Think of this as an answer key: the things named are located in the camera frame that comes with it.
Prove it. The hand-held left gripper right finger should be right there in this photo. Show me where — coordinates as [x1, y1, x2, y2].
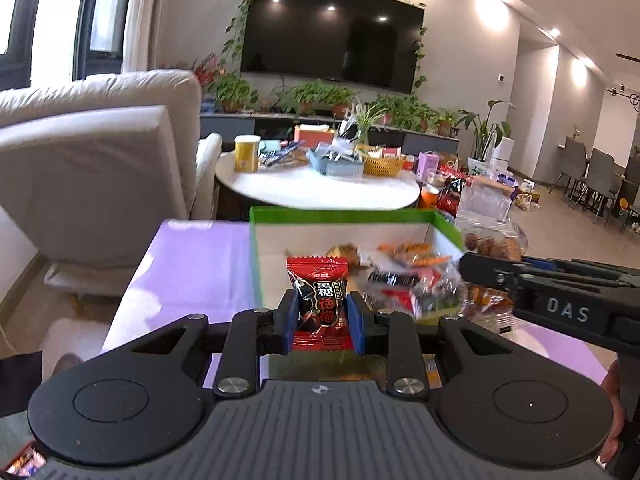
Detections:
[346, 290, 519, 397]

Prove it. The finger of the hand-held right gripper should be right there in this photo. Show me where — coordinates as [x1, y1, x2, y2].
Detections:
[459, 253, 522, 291]
[521, 257, 640, 281]

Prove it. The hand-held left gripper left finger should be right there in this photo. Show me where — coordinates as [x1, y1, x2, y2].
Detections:
[127, 289, 300, 397]

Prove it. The clear packet of brown dates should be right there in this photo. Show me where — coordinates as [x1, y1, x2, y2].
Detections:
[460, 224, 530, 308]

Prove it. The red black candy packet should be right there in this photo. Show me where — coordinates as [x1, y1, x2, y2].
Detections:
[286, 256, 355, 352]

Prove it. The green cardboard box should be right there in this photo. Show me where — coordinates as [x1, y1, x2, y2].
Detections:
[248, 206, 466, 378]

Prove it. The person's right hand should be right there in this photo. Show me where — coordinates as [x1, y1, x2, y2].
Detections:
[600, 362, 627, 463]

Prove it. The red snack packet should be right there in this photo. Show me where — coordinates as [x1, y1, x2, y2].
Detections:
[380, 287, 422, 312]

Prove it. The clear multicolour snack packet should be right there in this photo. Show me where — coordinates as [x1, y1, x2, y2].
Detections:
[419, 279, 463, 320]

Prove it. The black snack packet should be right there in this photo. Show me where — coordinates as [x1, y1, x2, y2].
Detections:
[369, 269, 416, 287]

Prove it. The clear plastic pitcher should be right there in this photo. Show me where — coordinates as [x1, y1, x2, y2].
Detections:
[457, 175, 516, 226]

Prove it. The small brown pastry packet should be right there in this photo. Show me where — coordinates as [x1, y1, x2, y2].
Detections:
[326, 242, 362, 267]

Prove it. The orange-edged zip bag of balls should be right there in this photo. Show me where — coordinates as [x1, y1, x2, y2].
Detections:
[378, 241, 452, 267]

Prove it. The red snack bag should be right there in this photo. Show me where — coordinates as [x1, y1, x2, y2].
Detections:
[439, 177, 467, 217]

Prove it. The grey dining chair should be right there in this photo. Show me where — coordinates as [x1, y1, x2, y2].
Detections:
[575, 147, 617, 213]
[555, 137, 588, 196]

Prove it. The white air purifier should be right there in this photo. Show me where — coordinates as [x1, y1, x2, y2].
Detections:
[492, 137, 516, 171]

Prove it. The round white table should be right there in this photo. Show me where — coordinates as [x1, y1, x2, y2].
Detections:
[215, 150, 421, 211]

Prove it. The large-leaf potted plant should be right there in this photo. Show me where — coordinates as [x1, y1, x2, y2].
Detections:
[460, 100, 513, 161]

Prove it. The yellow woven basket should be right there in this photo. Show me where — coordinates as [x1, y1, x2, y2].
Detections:
[361, 152, 407, 177]

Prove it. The blue tray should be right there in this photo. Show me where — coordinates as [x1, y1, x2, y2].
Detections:
[307, 147, 365, 178]

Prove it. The yellow can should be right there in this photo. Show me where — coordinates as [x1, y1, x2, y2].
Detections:
[235, 135, 262, 173]

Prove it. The pink orange box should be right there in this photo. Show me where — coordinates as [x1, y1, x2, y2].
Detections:
[294, 125, 336, 147]

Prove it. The spider plant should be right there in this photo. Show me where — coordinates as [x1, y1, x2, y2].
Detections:
[350, 102, 391, 148]

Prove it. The white footstool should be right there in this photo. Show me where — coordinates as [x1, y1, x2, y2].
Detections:
[42, 317, 111, 381]

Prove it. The bushy green potted plant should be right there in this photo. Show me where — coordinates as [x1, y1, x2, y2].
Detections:
[210, 72, 258, 113]

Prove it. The white sofa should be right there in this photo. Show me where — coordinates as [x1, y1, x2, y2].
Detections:
[0, 70, 223, 301]

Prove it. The black television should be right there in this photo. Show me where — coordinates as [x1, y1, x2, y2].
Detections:
[240, 0, 426, 95]

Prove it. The black framed window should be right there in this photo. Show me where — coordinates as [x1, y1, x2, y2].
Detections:
[0, 0, 132, 91]

